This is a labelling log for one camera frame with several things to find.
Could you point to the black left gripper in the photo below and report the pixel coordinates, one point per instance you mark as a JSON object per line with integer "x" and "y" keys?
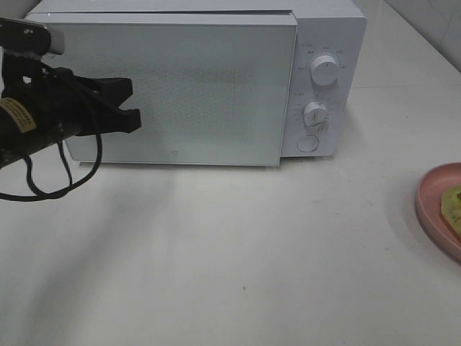
{"x": 44, "y": 105}

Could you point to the white microwave door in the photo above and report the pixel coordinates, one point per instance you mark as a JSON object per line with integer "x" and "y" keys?
{"x": 211, "y": 88}

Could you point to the round white door button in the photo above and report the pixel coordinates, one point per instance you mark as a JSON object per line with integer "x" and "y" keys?
{"x": 308, "y": 143}

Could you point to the white timer knob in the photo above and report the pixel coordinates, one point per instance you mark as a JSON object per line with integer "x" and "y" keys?
{"x": 315, "y": 114}

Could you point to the pink round plate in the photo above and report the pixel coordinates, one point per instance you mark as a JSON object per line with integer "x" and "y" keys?
{"x": 428, "y": 202}

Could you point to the toast sandwich with lettuce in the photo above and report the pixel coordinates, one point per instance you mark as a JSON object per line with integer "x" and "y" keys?
{"x": 450, "y": 208}

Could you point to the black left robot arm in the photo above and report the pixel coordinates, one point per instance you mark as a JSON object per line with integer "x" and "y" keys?
{"x": 41, "y": 106}

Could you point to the white microwave oven body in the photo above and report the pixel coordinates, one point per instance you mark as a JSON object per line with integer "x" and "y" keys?
{"x": 335, "y": 27}

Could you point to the upper white power knob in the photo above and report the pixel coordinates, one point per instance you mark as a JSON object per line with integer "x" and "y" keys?
{"x": 324, "y": 69}

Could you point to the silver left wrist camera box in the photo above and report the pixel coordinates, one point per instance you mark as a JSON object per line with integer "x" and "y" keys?
{"x": 29, "y": 38}

